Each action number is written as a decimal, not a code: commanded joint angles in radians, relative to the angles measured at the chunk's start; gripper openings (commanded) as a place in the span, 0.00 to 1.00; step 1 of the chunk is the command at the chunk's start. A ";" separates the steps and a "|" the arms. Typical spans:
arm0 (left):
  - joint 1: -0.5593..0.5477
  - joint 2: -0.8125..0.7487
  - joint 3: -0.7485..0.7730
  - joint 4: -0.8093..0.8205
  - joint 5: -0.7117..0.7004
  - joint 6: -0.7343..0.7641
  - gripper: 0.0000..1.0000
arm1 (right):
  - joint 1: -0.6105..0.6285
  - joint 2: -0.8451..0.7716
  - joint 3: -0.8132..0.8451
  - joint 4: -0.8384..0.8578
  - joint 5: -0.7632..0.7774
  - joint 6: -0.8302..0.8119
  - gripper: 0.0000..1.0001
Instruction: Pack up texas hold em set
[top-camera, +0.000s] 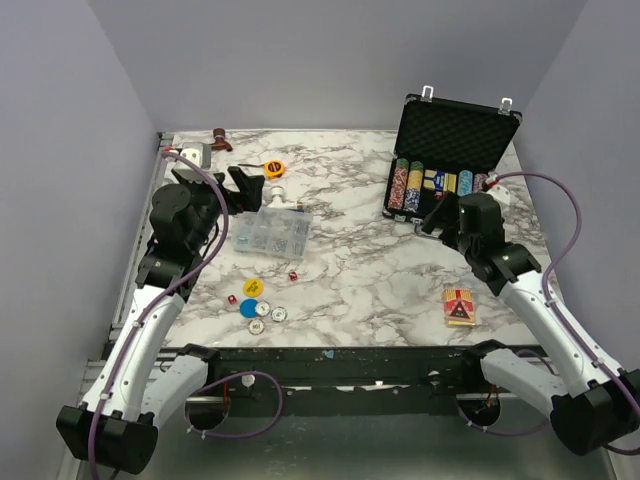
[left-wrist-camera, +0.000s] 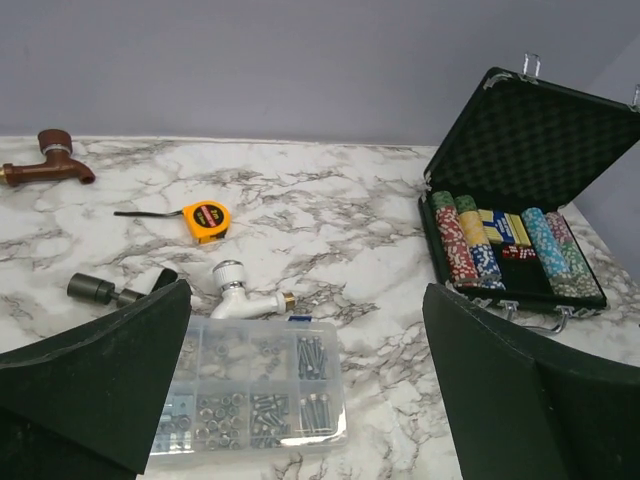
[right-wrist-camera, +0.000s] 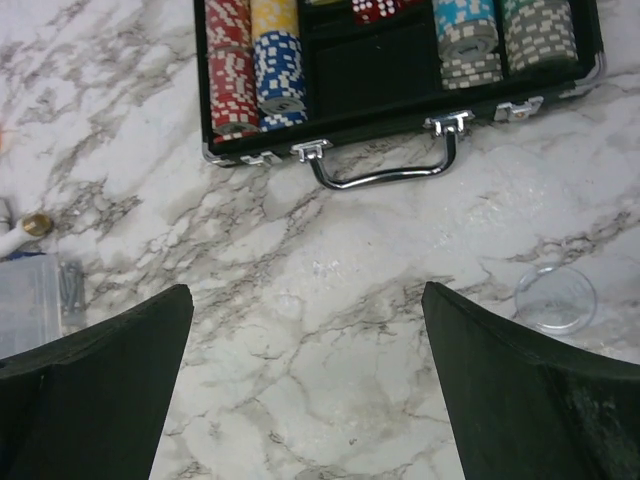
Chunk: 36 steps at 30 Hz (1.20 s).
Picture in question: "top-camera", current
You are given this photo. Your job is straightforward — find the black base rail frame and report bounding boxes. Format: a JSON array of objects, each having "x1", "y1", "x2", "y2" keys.
[{"x1": 84, "y1": 130, "x2": 556, "y2": 419}]

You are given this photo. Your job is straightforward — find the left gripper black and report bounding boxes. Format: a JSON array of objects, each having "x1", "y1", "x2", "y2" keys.
[{"x1": 180, "y1": 166, "x2": 264, "y2": 251}]

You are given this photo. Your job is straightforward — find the light blue chip row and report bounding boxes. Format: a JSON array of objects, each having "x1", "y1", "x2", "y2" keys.
[{"x1": 456, "y1": 170, "x2": 474, "y2": 197}]

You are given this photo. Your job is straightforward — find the clear plastic screw organizer box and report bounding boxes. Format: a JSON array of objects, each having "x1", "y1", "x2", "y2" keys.
[{"x1": 232, "y1": 207, "x2": 313, "y2": 260}]

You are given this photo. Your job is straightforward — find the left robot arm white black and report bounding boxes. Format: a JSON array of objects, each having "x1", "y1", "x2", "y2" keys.
[{"x1": 56, "y1": 166, "x2": 265, "y2": 475}]

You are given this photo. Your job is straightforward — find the blue round dealer chip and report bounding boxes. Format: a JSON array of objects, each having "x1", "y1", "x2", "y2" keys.
[{"x1": 239, "y1": 298, "x2": 258, "y2": 319}]

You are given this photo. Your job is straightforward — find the white green poker chip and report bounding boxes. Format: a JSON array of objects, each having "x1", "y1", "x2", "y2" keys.
[{"x1": 271, "y1": 307, "x2": 288, "y2": 322}]

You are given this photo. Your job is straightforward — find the yellow round dealer chip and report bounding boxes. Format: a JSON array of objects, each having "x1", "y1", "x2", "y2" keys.
[{"x1": 243, "y1": 278, "x2": 264, "y2": 298}]

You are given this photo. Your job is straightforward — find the yellow tape measure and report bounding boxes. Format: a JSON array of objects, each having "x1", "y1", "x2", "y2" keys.
[{"x1": 264, "y1": 160, "x2": 286, "y2": 179}]

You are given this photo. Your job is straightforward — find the white plastic pipe connector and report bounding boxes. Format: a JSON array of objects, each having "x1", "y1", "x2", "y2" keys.
[{"x1": 268, "y1": 185, "x2": 294, "y2": 209}]

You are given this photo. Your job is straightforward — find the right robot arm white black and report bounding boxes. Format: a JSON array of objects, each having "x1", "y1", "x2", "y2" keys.
[{"x1": 421, "y1": 193, "x2": 639, "y2": 455}]

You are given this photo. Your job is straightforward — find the yellow green chip row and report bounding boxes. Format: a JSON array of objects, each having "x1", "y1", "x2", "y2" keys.
[{"x1": 403, "y1": 161, "x2": 424, "y2": 213}]

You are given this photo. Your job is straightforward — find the pink green chip row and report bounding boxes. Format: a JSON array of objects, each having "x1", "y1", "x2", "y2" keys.
[{"x1": 472, "y1": 173, "x2": 488, "y2": 193}]

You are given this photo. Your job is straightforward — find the red poker chip row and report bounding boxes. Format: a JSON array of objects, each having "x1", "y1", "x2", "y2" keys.
[{"x1": 387, "y1": 158, "x2": 409, "y2": 209}]

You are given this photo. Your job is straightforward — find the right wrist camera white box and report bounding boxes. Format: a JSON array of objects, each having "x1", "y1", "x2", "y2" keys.
[{"x1": 483, "y1": 173, "x2": 511, "y2": 207}]

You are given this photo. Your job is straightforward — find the black poker chip case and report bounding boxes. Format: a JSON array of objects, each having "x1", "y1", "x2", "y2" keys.
[{"x1": 382, "y1": 85, "x2": 522, "y2": 234}]

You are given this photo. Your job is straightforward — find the red gold card deck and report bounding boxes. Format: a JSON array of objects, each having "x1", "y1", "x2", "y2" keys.
[{"x1": 442, "y1": 288, "x2": 476, "y2": 327}]

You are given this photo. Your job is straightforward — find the white red poker chip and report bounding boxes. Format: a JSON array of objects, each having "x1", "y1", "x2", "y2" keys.
[{"x1": 248, "y1": 319, "x2": 265, "y2": 335}]

